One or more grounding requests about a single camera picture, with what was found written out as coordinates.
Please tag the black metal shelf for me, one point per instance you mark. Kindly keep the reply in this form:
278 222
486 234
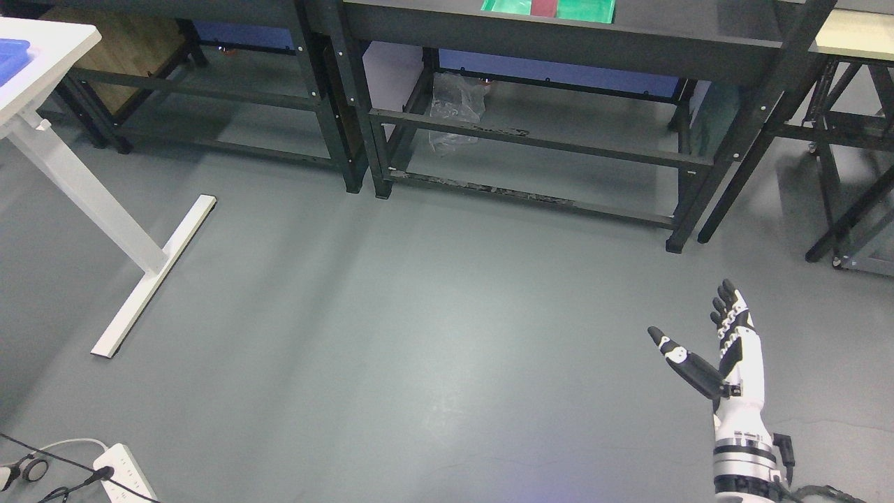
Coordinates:
255 79
723 65

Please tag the wooden board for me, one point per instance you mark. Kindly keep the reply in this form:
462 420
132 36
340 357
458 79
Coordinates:
131 44

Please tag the black cart frame right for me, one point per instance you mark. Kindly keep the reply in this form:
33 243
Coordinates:
856 35

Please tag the black metal shelf left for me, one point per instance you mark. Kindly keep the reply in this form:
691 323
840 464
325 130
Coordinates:
255 79

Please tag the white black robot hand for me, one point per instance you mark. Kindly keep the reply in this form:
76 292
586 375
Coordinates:
735 385

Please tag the white standing desk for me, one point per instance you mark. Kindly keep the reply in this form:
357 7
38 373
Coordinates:
53 48

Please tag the pink red block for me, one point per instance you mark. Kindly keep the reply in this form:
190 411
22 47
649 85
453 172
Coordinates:
544 8

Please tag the crumpled clear plastic bag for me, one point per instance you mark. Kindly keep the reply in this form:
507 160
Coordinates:
459 98

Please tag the green plastic tray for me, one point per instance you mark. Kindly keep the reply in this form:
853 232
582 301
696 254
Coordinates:
589 11

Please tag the white power strip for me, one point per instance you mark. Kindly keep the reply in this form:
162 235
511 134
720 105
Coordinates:
127 482

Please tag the black metal shelf right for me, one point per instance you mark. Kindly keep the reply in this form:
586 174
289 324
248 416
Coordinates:
723 65

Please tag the blue plastic tray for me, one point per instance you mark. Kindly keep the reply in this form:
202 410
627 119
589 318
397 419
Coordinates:
14 58

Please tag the robot forearm silver wrist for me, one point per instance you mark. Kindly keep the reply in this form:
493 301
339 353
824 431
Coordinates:
748 470

